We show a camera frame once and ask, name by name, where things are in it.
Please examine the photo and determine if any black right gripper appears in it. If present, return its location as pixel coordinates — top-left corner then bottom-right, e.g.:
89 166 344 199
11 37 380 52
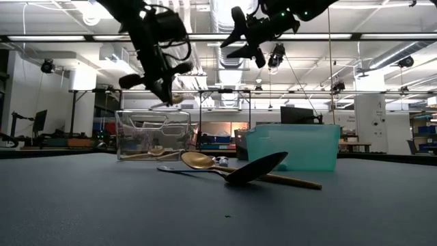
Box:
219 5 301 69

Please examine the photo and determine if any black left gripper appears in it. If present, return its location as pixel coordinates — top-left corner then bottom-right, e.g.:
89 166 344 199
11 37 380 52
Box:
118 13 195 104

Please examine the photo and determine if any clear plastic bin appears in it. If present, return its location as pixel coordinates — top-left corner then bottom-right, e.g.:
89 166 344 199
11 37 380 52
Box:
115 109 192 161

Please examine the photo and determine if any dark grey plastic bin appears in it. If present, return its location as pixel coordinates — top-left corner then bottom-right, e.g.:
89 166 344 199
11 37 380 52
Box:
235 128 253 161

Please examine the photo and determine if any teal plastic bin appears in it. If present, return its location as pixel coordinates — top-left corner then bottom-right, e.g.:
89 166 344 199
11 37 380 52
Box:
245 124 341 172

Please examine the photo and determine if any small black monitor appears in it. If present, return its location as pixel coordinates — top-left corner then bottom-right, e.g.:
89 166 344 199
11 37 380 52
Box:
33 109 48 136

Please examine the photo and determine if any black overhead camera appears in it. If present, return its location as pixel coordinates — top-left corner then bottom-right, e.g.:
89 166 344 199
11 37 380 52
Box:
267 43 287 69

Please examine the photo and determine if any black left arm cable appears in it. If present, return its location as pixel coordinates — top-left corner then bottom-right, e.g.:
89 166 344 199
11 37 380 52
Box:
150 3 193 62

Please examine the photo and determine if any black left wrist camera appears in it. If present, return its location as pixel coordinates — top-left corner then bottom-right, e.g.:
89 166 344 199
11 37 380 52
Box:
155 12 188 44

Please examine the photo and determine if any black frame stand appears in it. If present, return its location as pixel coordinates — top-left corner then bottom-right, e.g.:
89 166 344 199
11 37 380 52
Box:
197 89 252 151

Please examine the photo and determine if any black overhead rig frame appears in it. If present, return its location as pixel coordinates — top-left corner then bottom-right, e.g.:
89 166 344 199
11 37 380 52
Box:
0 33 437 42

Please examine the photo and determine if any black spoon teal handle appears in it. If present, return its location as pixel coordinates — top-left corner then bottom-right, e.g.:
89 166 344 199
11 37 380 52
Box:
156 151 289 187

